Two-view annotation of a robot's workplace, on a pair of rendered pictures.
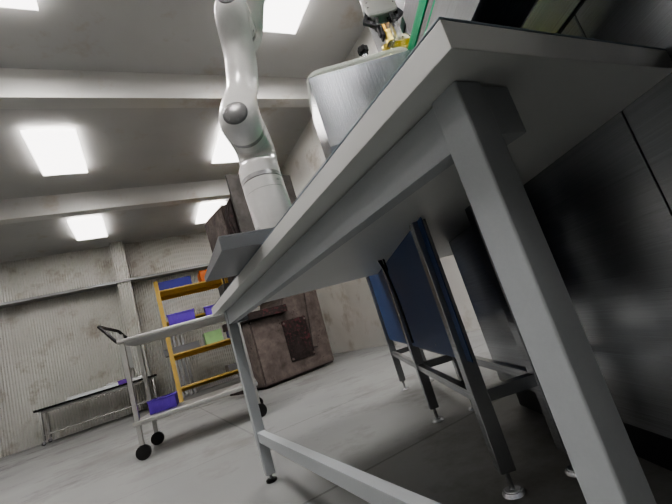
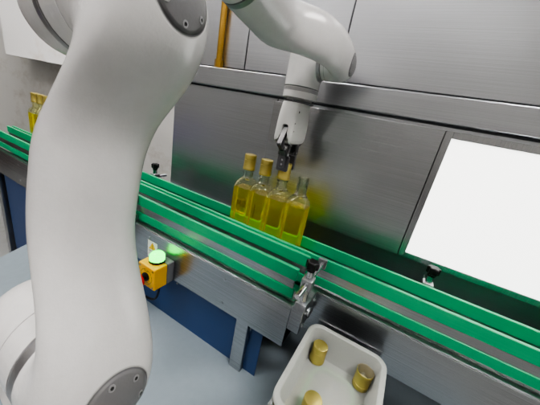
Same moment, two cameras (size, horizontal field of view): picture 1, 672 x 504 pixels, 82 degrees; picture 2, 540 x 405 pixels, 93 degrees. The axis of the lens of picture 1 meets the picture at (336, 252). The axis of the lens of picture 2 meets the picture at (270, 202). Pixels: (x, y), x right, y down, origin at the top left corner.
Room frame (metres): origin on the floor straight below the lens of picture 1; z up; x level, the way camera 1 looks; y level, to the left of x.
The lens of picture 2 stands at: (0.79, 0.25, 1.46)
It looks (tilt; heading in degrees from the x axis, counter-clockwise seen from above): 19 degrees down; 299
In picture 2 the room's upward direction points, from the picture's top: 11 degrees clockwise
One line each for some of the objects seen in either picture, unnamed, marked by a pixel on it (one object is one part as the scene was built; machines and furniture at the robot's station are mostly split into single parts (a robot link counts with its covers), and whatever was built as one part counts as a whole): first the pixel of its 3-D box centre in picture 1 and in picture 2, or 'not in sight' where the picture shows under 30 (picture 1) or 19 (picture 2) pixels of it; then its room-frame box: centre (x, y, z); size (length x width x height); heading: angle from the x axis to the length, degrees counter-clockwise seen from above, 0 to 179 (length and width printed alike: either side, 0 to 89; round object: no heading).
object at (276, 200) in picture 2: not in sight; (274, 222); (1.10, -0.37, 1.16); 0.06 x 0.06 x 0.21; 3
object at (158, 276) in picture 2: not in sight; (155, 272); (1.34, -0.16, 0.96); 0.07 x 0.07 x 0.07; 3
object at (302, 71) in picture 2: not in sight; (308, 58); (1.09, -0.37, 1.59); 0.09 x 0.08 x 0.13; 179
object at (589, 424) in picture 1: (319, 394); not in sight; (1.05, 0.15, 0.36); 1.51 x 0.09 x 0.71; 29
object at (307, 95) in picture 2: not in sight; (300, 95); (1.10, -0.37, 1.51); 0.09 x 0.08 x 0.03; 93
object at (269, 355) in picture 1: (258, 276); not in sight; (5.80, 1.24, 1.57); 1.66 x 1.44 x 3.15; 119
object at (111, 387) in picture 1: (103, 404); not in sight; (8.48, 5.75, 0.40); 2.23 x 0.88 x 0.81; 119
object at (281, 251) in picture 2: not in sight; (105, 177); (1.82, -0.27, 1.09); 1.75 x 0.01 x 0.08; 3
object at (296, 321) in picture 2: not in sight; (303, 308); (0.92, -0.27, 1.02); 0.09 x 0.04 x 0.07; 93
